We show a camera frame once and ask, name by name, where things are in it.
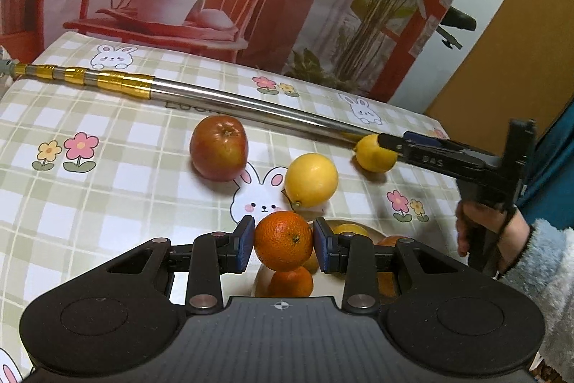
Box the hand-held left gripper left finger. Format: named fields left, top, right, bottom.
left=107, top=215, right=256, bottom=316

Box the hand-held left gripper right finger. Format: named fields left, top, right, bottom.
left=313, top=217, right=455, bottom=316

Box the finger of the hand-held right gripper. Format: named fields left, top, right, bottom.
left=378, top=134, right=491, bottom=183
left=402, top=130, right=505, bottom=162

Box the cream plate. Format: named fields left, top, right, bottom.
left=253, top=219, right=405, bottom=299

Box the yellow lemon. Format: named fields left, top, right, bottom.
left=284, top=152, right=340, bottom=209
left=354, top=134, right=399, bottom=173

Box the red apple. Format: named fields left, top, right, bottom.
left=189, top=115, right=249, bottom=181

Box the person's right forearm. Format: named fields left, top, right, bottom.
left=495, top=218, right=574, bottom=383

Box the person's right hand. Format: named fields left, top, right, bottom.
left=455, top=201, right=536, bottom=275

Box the small yellow fruit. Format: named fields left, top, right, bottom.
left=333, top=223, right=371, bottom=238

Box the teal cloth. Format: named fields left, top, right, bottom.
left=519, top=96, right=574, bottom=232

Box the wooden board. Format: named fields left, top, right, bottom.
left=424, top=0, right=574, bottom=138

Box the checked tablecloth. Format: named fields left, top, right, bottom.
left=0, top=31, right=472, bottom=383

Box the metal telescopic pole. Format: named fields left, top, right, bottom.
left=0, top=59, right=383, bottom=144

